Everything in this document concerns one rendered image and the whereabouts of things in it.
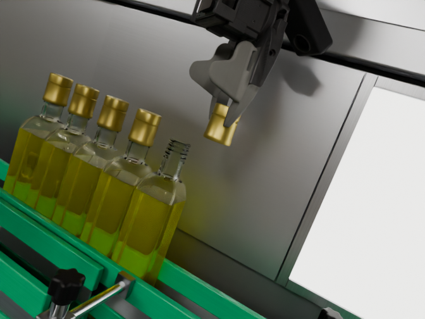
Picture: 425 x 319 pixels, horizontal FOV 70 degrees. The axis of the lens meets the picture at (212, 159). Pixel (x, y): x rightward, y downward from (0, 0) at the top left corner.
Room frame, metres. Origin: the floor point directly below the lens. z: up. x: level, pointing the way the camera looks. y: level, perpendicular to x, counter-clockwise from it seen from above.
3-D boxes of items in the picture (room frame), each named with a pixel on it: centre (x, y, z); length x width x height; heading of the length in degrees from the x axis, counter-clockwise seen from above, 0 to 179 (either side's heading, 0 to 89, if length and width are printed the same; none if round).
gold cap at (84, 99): (0.46, 0.21, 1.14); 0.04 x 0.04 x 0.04
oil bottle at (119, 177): (0.42, 0.10, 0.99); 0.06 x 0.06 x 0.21; 72
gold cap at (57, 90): (0.48, 0.27, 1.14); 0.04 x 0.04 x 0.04
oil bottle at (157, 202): (0.40, 0.05, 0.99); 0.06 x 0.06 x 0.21; 72
